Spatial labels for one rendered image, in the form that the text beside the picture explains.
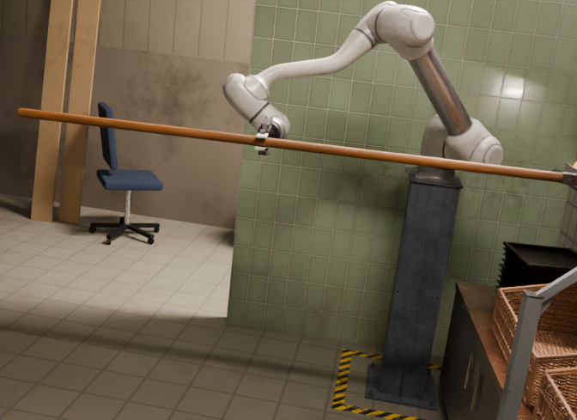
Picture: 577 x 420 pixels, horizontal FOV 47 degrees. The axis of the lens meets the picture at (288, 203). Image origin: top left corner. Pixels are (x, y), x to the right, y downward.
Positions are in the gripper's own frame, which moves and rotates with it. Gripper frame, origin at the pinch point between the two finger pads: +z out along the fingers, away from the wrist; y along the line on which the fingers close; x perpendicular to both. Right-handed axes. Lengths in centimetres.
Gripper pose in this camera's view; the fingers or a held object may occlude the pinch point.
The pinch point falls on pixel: (261, 141)
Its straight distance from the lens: 207.6
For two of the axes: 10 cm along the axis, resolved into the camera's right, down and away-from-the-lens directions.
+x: -9.9, -1.3, 0.8
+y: -1.0, 9.6, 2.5
